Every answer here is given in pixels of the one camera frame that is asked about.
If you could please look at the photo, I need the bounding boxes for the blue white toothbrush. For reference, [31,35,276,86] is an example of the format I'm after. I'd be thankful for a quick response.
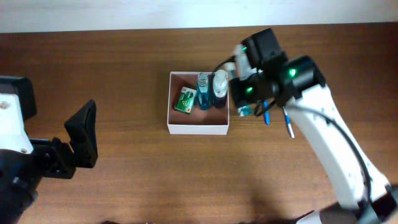
[282,107,295,138]

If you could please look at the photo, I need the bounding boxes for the green soap box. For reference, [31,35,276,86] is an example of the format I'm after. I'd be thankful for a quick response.
[174,86,197,114]

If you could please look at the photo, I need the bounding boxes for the teal mouthwash bottle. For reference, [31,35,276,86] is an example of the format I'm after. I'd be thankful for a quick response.
[197,72,211,110]

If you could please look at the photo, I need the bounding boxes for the white cardboard box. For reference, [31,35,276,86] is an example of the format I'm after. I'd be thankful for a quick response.
[167,72,230,135]

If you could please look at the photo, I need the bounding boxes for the white teal toothpaste tube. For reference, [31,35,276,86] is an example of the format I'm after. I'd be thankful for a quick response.
[225,62,253,118]

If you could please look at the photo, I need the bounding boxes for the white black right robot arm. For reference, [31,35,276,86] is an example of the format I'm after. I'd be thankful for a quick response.
[229,28,397,223]

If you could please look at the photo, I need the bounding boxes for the clear bottle dark liquid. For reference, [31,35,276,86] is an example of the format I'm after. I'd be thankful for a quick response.
[213,70,228,108]

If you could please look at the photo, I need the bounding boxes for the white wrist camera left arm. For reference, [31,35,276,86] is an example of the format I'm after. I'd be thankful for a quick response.
[1,93,34,154]

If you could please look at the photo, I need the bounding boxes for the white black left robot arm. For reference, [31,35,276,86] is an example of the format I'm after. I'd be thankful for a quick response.
[1,75,98,223]

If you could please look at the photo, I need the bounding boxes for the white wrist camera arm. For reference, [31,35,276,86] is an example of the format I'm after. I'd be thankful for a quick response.
[1,93,34,154]
[234,44,257,80]

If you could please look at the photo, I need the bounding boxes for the blue disposable razor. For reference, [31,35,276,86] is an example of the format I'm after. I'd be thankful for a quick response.
[263,101,271,125]

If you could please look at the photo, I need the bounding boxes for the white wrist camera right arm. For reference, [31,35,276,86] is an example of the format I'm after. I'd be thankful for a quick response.
[234,44,257,80]

